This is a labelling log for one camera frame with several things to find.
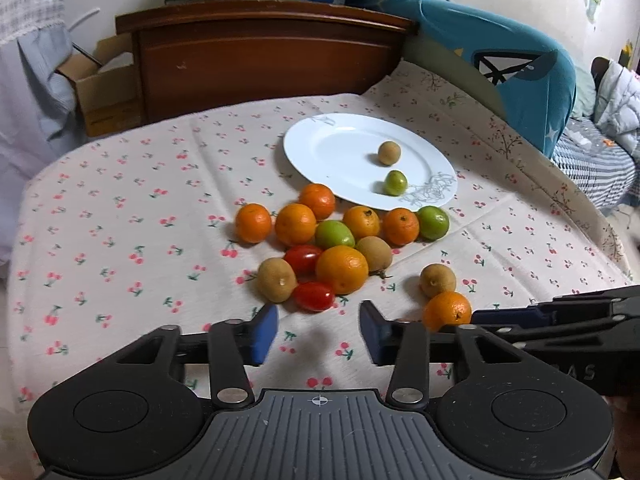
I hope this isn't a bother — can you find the red cherry tomato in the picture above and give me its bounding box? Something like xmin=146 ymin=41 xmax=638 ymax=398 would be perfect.
xmin=283 ymin=244 xmax=324 ymax=276
xmin=292 ymin=281 xmax=337 ymax=313

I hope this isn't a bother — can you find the white oval plate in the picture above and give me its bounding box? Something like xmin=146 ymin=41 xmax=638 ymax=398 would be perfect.
xmin=283 ymin=112 xmax=459 ymax=212

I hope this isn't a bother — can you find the large orange mandarin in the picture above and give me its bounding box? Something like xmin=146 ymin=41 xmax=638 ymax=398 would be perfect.
xmin=315 ymin=245 xmax=370 ymax=295

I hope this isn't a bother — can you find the green jujube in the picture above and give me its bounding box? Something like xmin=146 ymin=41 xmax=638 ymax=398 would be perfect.
xmin=416 ymin=205 xmax=450 ymax=241
xmin=314 ymin=219 xmax=356 ymax=249
xmin=383 ymin=170 xmax=408 ymax=197

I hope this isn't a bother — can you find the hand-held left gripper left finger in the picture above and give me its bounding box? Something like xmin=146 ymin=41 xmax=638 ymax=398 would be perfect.
xmin=107 ymin=304 xmax=279 ymax=408

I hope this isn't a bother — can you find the brown kiwi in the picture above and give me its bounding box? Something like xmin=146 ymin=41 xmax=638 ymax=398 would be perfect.
xmin=377 ymin=141 xmax=402 ymax=166
xmin=419 ymin=263 xmax=457 ymax=298
xmin=257 ymin=257 xmax=298 ymax=303
xmin=355 ymin=235 xmax=394 ymax=273

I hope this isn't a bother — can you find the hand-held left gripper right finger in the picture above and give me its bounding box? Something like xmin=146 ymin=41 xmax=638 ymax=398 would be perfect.
xmin=359 ymin=301 xmax=526 ymax=408

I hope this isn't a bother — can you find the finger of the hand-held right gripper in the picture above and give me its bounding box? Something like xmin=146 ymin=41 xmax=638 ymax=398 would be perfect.
xmin=471 ymin=286 xmax=640 ymax=328
xmin=495 ymin=317 xmax=640 ymax=355

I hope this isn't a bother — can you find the brown wooden headboard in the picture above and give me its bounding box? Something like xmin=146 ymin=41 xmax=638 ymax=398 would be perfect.
xmin=115 ymin=0 xmax=418 ymax=125

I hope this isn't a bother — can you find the beige branch-print sheet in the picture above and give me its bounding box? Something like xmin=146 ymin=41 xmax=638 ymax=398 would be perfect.
xmin=362 ymin=60 xmax=633 ymax=281

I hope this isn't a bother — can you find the cherry-print cloth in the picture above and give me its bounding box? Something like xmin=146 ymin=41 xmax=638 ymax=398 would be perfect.
xmin=0 ymin=91 xmax=633 ymax=461

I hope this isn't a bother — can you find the striped bedding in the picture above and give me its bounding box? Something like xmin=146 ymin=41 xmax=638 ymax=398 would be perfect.
xmin=550 ymin=115 xmax=640 ymax=213

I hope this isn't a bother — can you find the white padded jacket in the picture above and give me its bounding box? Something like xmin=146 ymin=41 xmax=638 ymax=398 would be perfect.
xmin=592 ymin=60 xmax=640 ymax=156

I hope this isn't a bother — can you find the light blue cloth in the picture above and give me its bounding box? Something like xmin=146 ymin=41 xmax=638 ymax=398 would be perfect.
xmin=0 ymin=25 xmax=80 ymax=266

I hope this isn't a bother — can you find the brown cardboard box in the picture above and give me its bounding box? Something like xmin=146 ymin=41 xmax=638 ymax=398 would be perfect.
xmin=55 ymin=35 xmax=146 ymax=137

